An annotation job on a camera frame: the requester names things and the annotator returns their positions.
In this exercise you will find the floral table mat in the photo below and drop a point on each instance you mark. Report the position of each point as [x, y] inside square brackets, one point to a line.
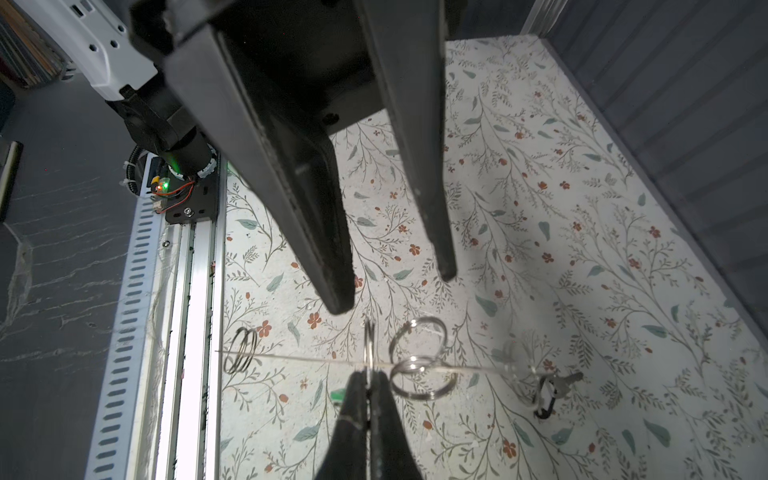
[566, 263]

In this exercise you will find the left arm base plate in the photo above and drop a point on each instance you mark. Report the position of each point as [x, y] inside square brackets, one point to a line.
[178, 199]

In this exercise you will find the key with black tag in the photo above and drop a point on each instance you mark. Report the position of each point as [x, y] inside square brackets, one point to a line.
[551, 388]

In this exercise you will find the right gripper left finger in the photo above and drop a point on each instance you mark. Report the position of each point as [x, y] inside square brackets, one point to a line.
[346, 455]

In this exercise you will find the silver split key rings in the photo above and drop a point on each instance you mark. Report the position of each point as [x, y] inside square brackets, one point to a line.
[414, 360]

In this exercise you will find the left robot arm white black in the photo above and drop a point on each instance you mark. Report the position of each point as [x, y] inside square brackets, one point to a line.
[96, 37]

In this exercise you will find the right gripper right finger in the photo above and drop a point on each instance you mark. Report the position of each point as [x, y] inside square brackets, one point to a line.
[390, 455]

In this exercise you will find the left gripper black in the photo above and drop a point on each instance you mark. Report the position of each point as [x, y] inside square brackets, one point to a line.
[261, 78]

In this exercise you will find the white slotted cable duct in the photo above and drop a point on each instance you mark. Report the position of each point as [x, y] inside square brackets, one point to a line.
[110, 445]

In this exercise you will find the key with green tag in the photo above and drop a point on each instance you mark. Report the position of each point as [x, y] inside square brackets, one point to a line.
[337, 396]

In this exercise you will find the aluminium mounting rail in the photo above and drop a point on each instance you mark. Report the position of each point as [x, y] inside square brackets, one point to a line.
[175, 432]

